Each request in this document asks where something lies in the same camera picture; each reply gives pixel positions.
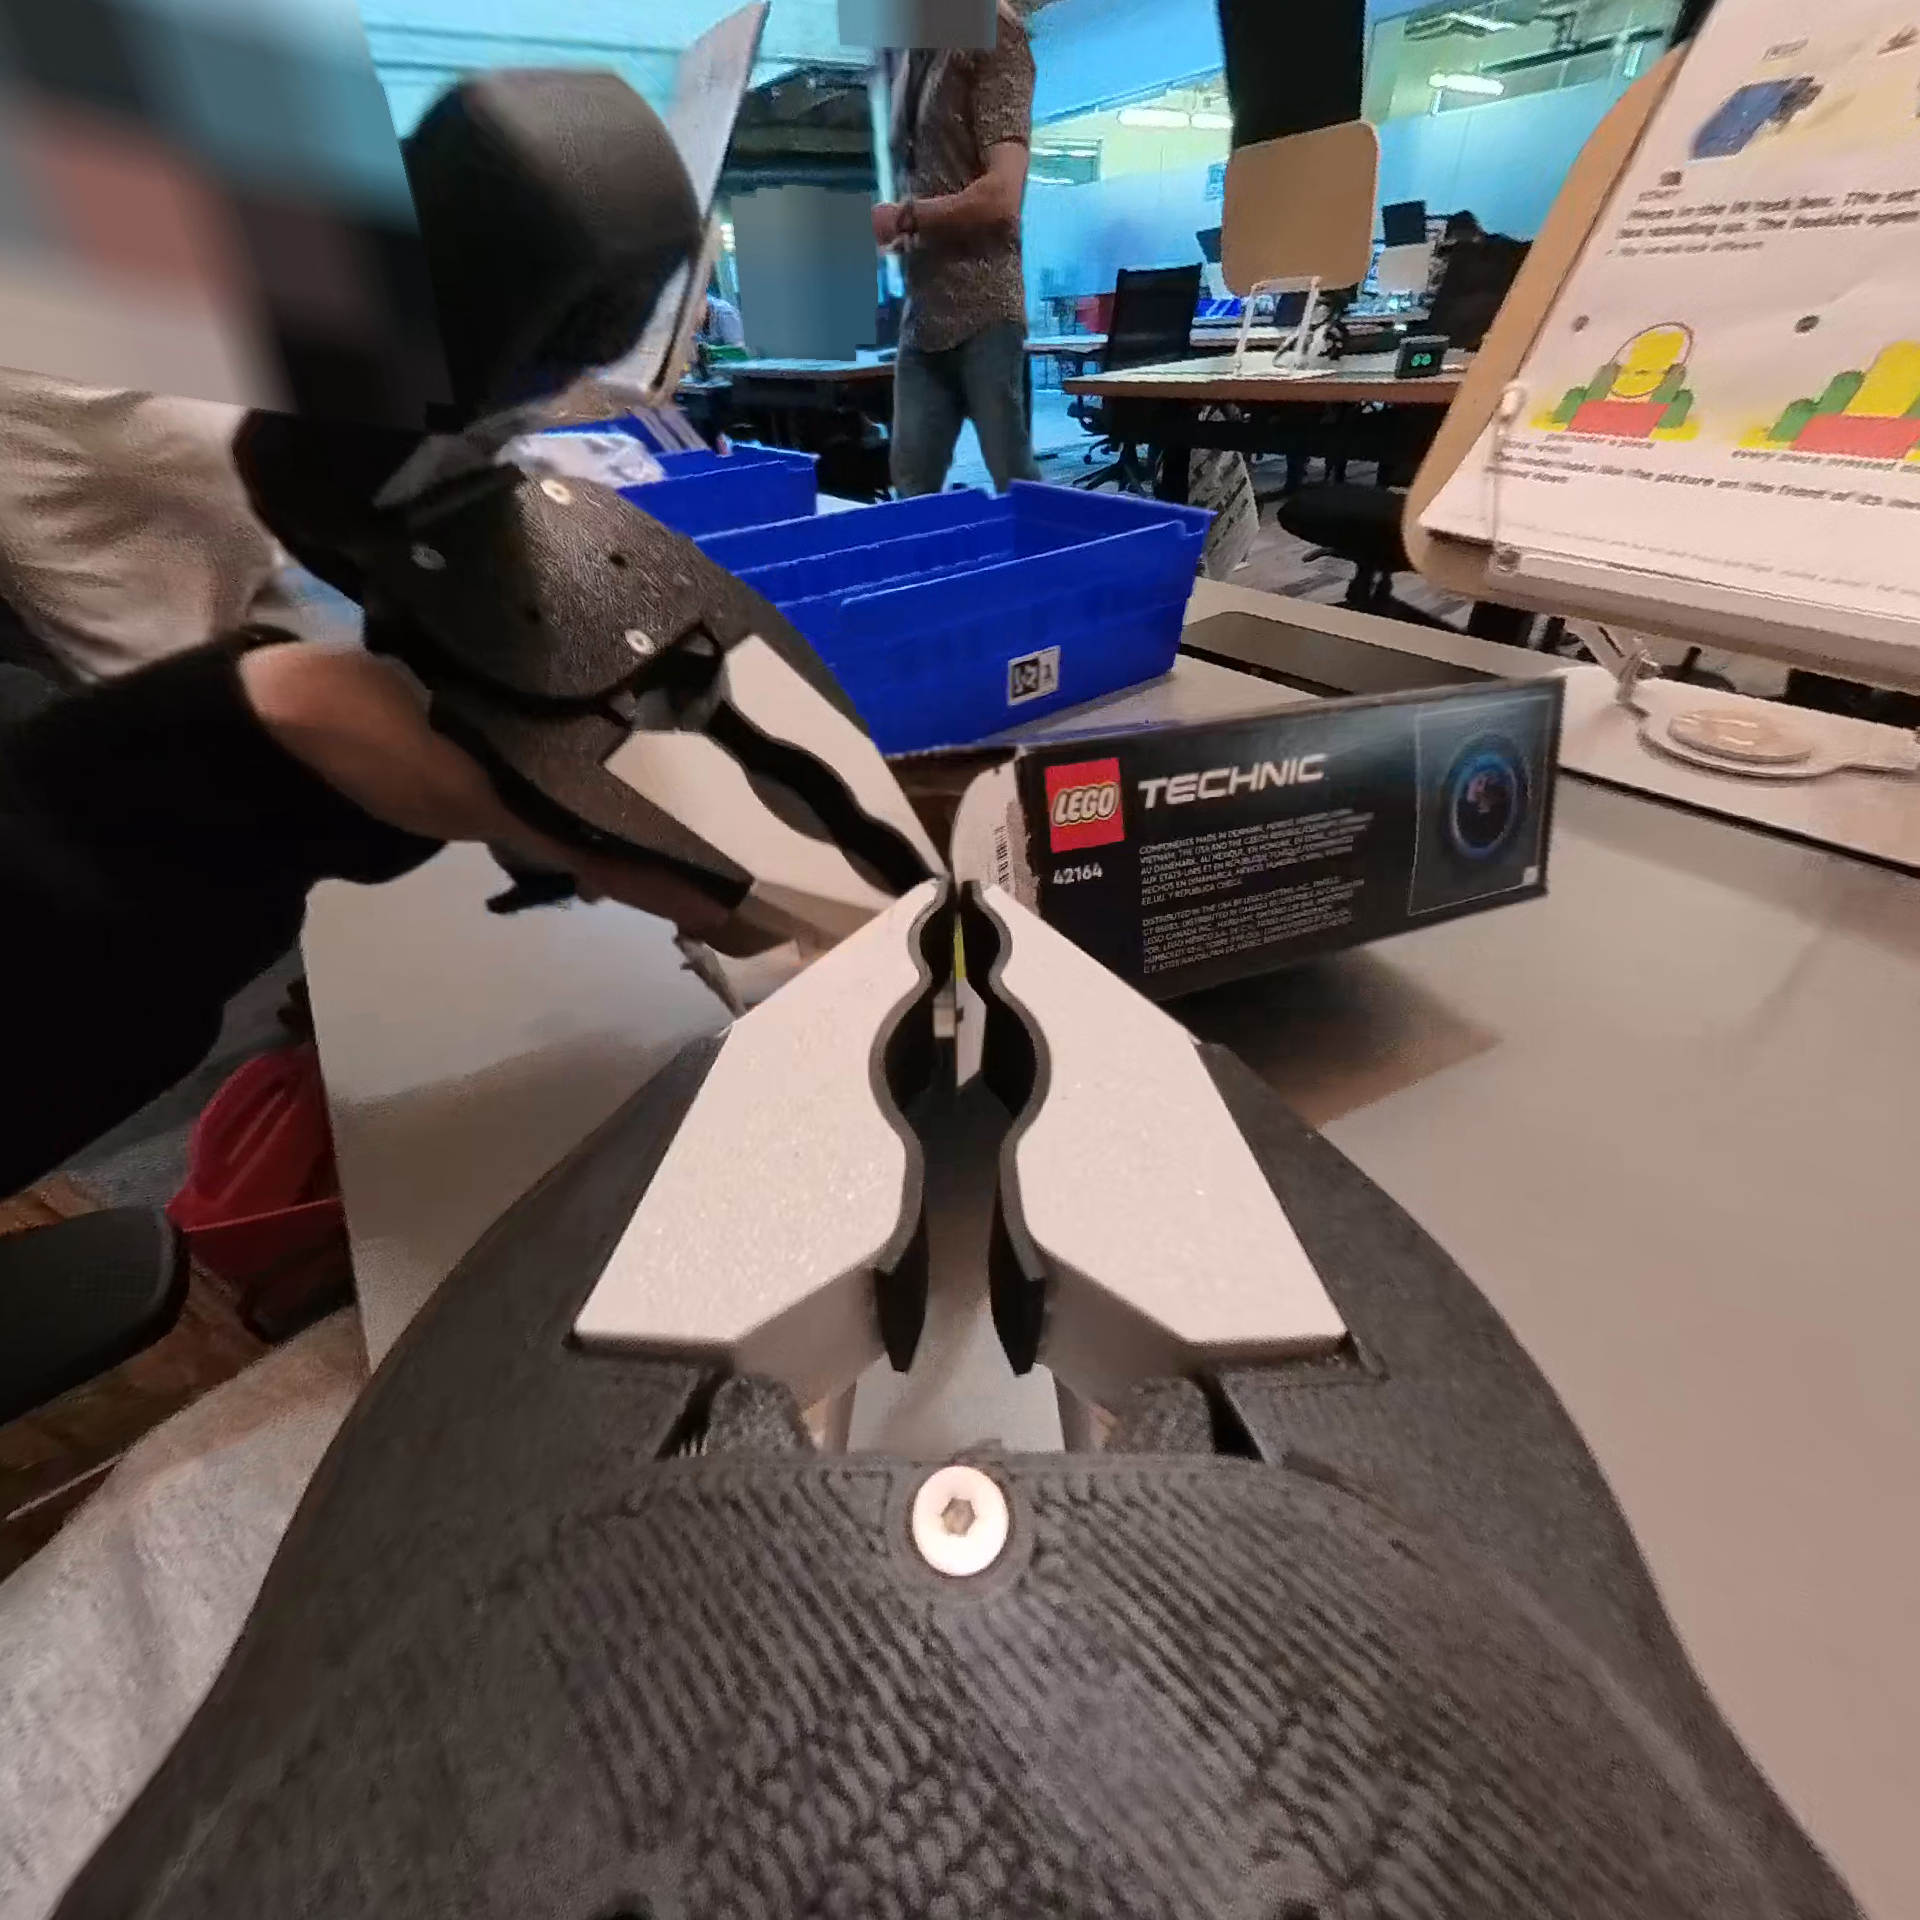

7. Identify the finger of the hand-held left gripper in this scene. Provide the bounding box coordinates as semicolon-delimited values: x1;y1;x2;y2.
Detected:
702;627;956;889
599;726;911;947

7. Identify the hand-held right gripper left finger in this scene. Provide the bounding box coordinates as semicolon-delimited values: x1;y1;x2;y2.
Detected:
574;873;965;1449

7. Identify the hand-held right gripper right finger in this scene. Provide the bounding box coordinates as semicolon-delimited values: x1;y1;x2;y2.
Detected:
965;881;1348;1449

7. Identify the dark printed lego box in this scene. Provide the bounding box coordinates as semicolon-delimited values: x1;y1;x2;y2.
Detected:
881;671;1573;1011

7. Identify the person's left forearm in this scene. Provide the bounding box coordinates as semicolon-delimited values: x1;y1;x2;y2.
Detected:
0;627;440;1205

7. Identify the person's left hand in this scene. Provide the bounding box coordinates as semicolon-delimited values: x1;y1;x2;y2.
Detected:
239;642;601;906

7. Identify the blue plastic bin with tag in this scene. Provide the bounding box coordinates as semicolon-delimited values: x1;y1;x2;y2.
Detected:
694;477;1220;757

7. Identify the plain blue plastic bin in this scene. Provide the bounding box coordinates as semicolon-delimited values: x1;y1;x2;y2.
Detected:
536;417;822;545

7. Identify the person's grey shirt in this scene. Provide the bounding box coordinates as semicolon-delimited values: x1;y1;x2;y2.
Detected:
0;363;313;689

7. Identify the white patterned card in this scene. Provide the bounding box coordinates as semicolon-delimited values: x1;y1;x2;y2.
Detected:
1188;447;1256;583

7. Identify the red bag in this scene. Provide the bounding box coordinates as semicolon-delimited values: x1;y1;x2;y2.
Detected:
161;1041;356;1281

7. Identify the brown office desk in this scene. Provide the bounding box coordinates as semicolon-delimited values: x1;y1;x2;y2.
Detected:
1063;349;1487;455

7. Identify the black office chair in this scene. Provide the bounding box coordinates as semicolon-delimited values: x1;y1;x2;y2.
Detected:
1271;477;1431;619

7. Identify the black chair armrest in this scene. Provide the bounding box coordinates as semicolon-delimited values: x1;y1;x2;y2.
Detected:
0;1205;192;1431

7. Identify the small tan board stand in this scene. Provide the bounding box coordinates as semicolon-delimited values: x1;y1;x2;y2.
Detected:
1219;117;1384;372

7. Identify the instruction sheet on tan board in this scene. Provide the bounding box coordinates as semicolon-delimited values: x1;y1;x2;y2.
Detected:
1398;0;1920;695

